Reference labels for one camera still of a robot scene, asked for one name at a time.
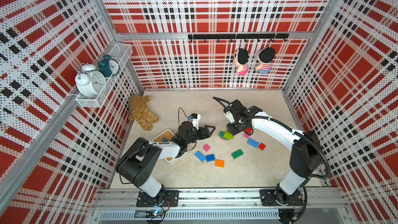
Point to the red long block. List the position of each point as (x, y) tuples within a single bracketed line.
[(249, 131)]

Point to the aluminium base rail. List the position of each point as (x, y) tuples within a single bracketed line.
[(318, 205)]

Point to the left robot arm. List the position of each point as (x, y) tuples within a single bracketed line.
[(137, 164)]

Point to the white alarm clock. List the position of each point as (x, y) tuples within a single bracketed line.
[(89, 80)]

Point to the lime block small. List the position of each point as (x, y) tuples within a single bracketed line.
[(228, 136)]

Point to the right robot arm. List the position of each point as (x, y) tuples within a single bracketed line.
[(307, 159)]

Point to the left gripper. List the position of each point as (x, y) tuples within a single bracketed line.
[(207, 135)]

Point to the dark green block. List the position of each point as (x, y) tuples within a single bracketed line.
[(221, 134)]

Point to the orange block front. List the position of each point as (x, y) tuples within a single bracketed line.
[(219, 163)]

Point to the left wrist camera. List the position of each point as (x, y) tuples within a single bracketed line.
[(195, 118)]

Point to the black hook rail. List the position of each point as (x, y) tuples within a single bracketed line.
[(270, 36)]

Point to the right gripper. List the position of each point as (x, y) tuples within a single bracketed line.
[(231, 130)]

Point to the light blue block left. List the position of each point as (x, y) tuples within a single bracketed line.
[(200, 156)]

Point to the pink block left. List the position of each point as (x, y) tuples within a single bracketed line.
[(206, 147)]

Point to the brown teddy bear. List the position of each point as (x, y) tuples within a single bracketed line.
[(140, 112)]

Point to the light blue block right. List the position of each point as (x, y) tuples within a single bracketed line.
[(253, 143)]

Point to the green block front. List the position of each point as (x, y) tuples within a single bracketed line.
[(236, 154)]

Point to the blue square block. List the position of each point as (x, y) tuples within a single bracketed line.
[(210, 158)]

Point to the doll with blue shorts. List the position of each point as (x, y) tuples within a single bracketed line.
[(265, 57)]

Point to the electronics board with wires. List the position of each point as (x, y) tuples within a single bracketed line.
[(152, 216)]

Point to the white wire shelf basket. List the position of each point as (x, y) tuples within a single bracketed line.
[(121, 83)]

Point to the white tray with wood lid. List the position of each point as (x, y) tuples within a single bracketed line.
[(168, 134)]

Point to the doll with pink stripes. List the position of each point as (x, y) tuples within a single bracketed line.
[(240, 61)]

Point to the light blue block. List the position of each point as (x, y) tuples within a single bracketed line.
[(253, 143), (200, 156)]

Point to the small red block right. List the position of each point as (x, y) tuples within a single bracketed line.
[(262, 146)]

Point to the teal alarm clock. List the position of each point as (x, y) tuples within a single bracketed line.
[(108, 66)]

